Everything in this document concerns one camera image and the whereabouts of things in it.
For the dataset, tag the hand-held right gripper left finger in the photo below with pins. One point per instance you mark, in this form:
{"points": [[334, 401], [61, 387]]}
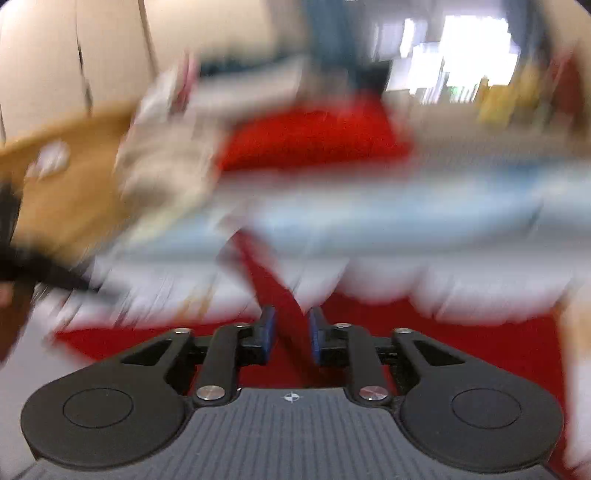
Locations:
{"points": [[268, 337]]}

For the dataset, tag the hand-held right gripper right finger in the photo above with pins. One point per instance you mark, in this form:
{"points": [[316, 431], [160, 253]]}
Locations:
{"points": [[316, 339]]}

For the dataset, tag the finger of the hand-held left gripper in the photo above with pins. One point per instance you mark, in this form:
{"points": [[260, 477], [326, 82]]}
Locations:
{"points": [[60, 276]]}

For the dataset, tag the red knit sweater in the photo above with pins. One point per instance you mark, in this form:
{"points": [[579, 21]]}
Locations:
{"points": [[277, 300]]}

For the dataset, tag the wooden headboard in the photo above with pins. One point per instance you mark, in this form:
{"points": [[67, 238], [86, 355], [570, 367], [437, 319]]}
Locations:
{"points": [[83, 198]]}

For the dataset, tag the clear tissue packet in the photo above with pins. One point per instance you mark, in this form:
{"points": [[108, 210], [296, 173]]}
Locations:
{"points": [[48, 159]]}

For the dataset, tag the grey deer print bedsheet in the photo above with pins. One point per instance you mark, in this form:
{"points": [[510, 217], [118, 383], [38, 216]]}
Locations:
{"points": [[415, 281]]}

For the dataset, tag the light blue duvet cover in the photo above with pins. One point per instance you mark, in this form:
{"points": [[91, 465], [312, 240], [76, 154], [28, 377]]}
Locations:
{"points": [[392, 207]]}

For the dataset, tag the cream folded quilt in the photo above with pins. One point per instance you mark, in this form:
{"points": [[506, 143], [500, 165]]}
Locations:
{"points": [[166, 157]]}

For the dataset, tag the red folded blanket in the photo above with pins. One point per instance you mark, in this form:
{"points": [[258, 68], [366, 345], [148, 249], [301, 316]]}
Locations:
{"points": [[314, 138]]}

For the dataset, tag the dark star patterned pillow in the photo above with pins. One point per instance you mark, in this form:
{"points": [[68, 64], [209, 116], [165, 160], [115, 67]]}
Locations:
{"points": [[249, 64]]}

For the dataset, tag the window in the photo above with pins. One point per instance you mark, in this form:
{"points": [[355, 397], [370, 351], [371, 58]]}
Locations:
{"points": [[457, 55]]}

